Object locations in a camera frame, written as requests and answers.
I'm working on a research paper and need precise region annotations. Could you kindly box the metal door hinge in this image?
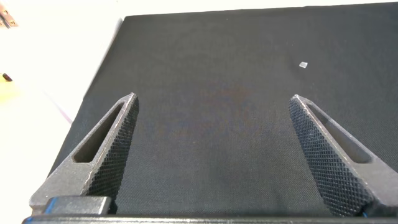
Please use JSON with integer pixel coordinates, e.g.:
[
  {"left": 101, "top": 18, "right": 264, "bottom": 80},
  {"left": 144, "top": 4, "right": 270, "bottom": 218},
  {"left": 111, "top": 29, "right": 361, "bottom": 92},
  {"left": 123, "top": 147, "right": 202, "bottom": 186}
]
[{"left": 0, "top": 2, "right": 19, "bottom": 29}]

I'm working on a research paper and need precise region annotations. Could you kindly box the black tablecloth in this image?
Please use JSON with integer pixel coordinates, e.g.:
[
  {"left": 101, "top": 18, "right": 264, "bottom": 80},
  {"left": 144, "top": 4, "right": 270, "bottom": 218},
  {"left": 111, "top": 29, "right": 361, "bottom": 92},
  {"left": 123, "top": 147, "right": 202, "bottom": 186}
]
[{"left": 49, "top": 1, "right": 398, "bottom": 217}]

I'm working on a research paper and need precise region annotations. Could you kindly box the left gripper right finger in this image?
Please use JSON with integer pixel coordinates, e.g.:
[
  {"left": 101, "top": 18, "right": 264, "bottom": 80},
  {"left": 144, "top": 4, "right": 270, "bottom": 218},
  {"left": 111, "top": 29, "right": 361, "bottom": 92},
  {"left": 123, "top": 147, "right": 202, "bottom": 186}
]
[{"left": 288, "top": 94, "right": 398, "bottom": 218}]

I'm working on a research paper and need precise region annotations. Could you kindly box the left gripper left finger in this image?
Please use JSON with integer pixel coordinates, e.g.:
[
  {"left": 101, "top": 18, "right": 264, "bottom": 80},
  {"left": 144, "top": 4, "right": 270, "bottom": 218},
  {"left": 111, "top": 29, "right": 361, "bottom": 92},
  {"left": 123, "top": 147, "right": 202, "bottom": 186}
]
[{"left": 29, "top": 92, "right": 140, "bottom": 215}]

